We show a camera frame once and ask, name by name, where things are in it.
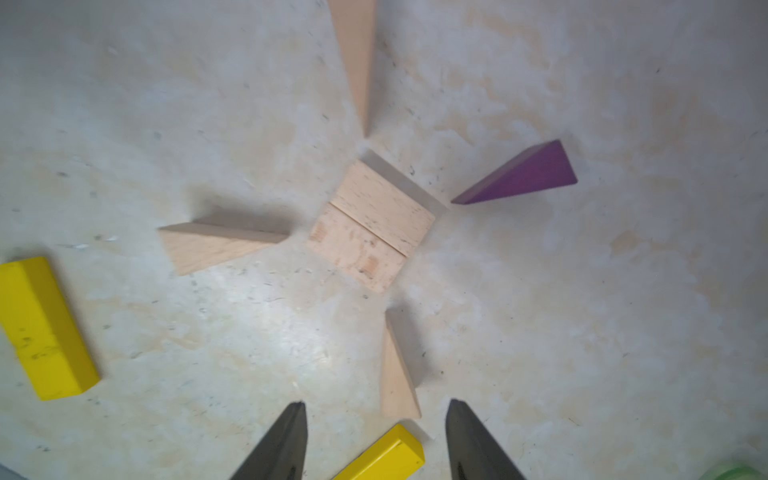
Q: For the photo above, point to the wooden rectangular block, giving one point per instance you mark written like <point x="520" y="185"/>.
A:
<point x="378" y="205"/>
<point x="353" y="249"/>

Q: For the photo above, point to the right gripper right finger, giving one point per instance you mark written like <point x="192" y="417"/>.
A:
<point x="473" y="452"/>

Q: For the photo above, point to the yellow block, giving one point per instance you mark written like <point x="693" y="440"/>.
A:
<point x="38" y="323"/>
<point x="396" y="455"/>

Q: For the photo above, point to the green translucent cup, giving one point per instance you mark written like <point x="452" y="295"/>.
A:
<point x="733" y="470"/>

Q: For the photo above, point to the yellow block right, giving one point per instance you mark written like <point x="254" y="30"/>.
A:
<point x="396" y="455"/>

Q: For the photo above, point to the wooden triangle block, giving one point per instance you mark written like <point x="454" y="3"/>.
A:
<point x="354" y="23"/>
<point x="398" y="398"/>
<point x="192" y="247"/>

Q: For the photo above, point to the purple triangular block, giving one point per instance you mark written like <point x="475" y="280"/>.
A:
<point x="540" y="167"/>

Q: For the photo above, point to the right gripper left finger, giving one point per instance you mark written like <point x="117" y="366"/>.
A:
<point x="280" y="454"/>

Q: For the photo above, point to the yellow block left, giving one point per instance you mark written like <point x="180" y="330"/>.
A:
<point x="38" y="323"/>

